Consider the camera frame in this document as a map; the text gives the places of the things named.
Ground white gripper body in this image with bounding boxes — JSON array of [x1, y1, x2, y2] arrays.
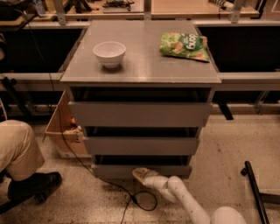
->
[[144, 175, 168, 192]]

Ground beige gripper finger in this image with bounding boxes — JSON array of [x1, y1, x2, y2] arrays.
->
[[132, 167, 158, 186]]

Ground grey bottom drawer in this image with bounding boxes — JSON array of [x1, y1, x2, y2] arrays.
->
[[91, 155, 192, 179]]

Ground grey drawer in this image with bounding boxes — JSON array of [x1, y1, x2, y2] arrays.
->
[[91, 155, 192, 179], [68, 101, 212, 128], [83, 127, 199, 156]]

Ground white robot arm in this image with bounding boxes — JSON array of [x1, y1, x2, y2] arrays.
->
[[132, 167, 247, 224]]

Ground grey middle drawer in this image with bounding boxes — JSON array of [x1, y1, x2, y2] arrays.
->
[[83, 127, 199, 156]]

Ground grey drawer cabinet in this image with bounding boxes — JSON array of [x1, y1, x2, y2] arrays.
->
[[59, 19, 222, 179]]

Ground grey top drawer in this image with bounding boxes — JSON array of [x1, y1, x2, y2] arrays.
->
[[68, 101, 212, 128]]

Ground cardboard box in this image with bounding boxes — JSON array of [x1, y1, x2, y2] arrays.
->
[[45, 91, 89, 158]]

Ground black stand leg with wheel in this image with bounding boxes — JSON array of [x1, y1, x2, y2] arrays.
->
[[241, 161, 280, 224]]

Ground black shoe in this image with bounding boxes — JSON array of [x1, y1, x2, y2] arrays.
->
[[8, 171, 62, 200]]

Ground person leg beige trousers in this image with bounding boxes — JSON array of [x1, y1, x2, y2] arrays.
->
[[0, 120, 45, 181]]

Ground white bowl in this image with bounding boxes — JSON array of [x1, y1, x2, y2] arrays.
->
[[93, 41, 126, 68]]

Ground black chair base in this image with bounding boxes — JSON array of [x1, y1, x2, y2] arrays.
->
[[0, 193, 48, 214]]

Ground green snack bag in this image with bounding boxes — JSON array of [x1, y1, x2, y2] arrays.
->
[[159, 32, 209, 62]]

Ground wooden workbench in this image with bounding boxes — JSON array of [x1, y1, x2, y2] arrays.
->
[[0, 0, 260, 26]]

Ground black cable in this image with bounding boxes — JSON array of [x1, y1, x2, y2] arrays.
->
[[12, 8, 158, 224]]

